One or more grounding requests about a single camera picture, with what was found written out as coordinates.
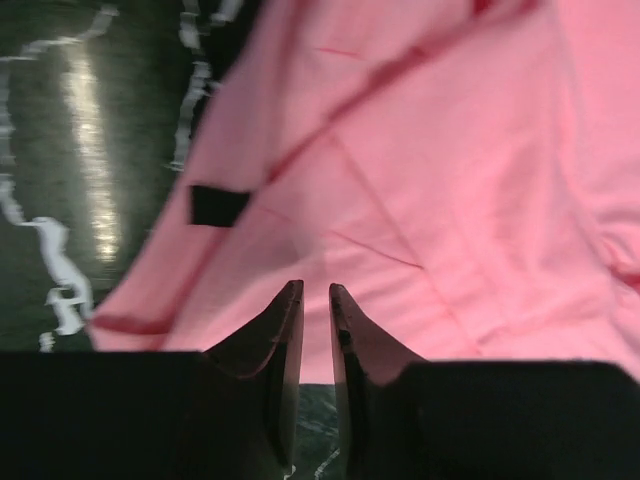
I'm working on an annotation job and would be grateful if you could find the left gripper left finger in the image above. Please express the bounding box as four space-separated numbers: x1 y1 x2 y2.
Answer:
1 280 304 479

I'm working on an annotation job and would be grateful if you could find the pink t-shirt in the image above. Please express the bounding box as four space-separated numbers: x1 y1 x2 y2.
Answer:
88 1 639 384

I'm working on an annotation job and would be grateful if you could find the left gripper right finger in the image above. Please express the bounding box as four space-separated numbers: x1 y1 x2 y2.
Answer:
329 284 639 480

